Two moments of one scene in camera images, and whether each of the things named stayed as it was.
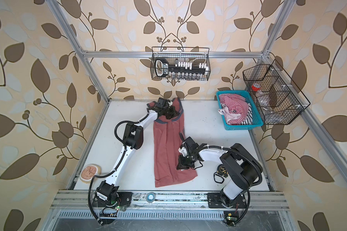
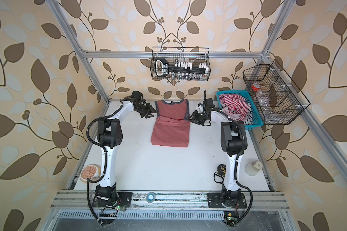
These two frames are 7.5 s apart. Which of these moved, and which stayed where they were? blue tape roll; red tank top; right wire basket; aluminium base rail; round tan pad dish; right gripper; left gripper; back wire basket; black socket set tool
Moved: left gripper; red tank top; right gripper
Stayed: right wire basket; blue tape roll; aluminium base rail; round tan pad dish; back wire basket; black socket set tool
